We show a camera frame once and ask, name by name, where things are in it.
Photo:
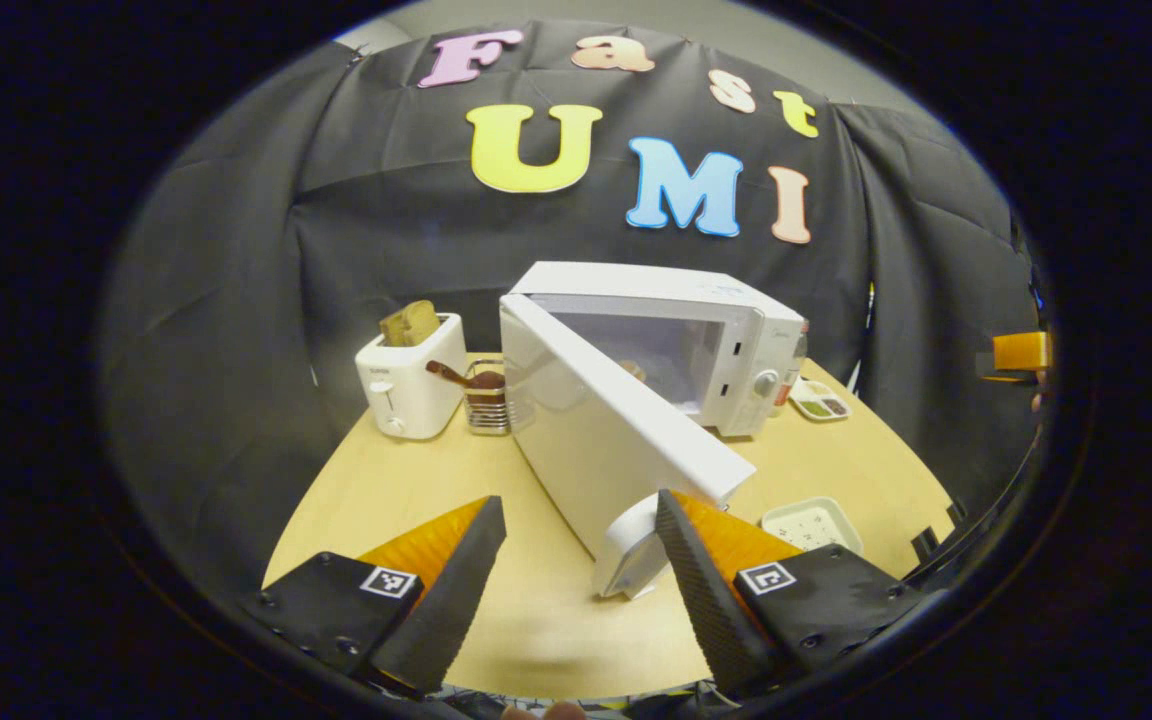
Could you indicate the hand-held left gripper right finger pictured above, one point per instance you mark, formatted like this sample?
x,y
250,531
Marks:
x,y
696,590

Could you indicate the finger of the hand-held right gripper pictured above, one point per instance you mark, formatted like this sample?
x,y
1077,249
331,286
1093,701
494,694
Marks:
x,y
1021,352

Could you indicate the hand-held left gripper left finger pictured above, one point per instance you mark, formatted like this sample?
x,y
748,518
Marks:
x,y
456,600

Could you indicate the white microwave oven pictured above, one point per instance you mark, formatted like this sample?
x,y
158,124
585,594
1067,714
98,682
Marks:
x,y
596,430

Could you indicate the pale green tray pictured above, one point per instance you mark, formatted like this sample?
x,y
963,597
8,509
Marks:
x,y
811,525

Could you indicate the black table clamp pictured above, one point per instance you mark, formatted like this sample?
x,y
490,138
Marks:
x,y
924,543
956,512

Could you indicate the white divided dish with beans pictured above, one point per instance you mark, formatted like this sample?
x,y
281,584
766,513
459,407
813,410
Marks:
x,y
821,403

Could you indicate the white toaster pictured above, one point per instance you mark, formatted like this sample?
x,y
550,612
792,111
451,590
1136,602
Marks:
x,y
416,390

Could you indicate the brown wooden spoon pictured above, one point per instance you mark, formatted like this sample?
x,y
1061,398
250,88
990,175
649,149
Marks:
x,y
446,373

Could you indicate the brown bread slice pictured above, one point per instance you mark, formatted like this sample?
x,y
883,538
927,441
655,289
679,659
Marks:
x,y
411,323

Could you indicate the black backdrop cloth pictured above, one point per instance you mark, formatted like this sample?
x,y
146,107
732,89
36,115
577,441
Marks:
x,y
236,250

